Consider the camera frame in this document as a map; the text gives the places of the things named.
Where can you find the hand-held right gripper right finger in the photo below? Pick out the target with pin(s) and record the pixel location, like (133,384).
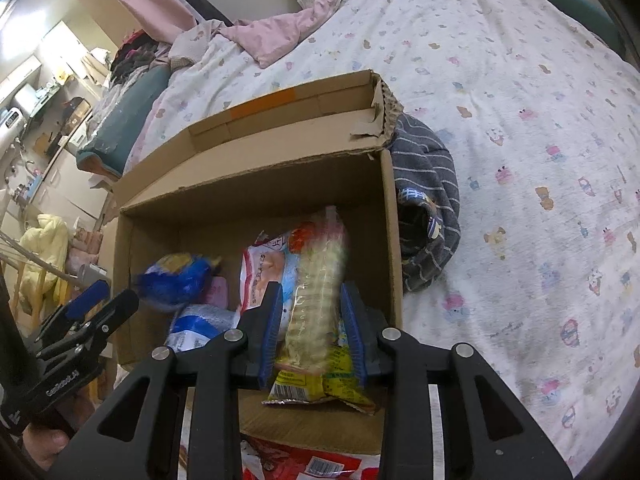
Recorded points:
(352,330)

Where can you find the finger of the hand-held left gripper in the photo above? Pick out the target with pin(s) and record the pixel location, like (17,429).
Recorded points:
(107,317)
(85,301)

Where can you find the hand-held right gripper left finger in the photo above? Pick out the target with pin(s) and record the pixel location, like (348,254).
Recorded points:
(267,332)

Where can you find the white and red cartoon snack bag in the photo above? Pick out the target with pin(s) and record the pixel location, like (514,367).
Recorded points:
(260,270)

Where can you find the pink snack packet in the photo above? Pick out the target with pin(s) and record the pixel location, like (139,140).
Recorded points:
(219,291)

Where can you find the blue and yellow snack bag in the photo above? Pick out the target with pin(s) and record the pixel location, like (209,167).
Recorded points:
(170,280)

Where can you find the red snack packet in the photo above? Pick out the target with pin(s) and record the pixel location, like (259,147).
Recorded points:
(300,465)

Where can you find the cardboard box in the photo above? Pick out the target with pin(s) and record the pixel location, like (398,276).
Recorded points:
(225,185)

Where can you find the person's left hand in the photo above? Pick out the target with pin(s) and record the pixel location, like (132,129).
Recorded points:
(42,447)

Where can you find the grey metal clothes rack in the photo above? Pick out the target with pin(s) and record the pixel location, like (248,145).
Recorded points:
(90,273)

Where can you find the yellow cloth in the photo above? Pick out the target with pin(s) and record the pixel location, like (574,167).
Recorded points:
(45,240)

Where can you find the white kitchen counter cabinets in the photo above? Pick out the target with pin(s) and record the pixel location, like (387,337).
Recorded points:
(65,180)

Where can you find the grey striped cloth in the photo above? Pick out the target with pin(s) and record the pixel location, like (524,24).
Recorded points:
(425,160)

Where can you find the white water heater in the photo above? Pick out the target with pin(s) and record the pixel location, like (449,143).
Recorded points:
(11,119)

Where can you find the pile of clothes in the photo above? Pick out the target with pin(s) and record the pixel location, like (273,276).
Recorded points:
(140,55)

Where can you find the pink blanket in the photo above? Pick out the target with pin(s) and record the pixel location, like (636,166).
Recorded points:
(280,35)

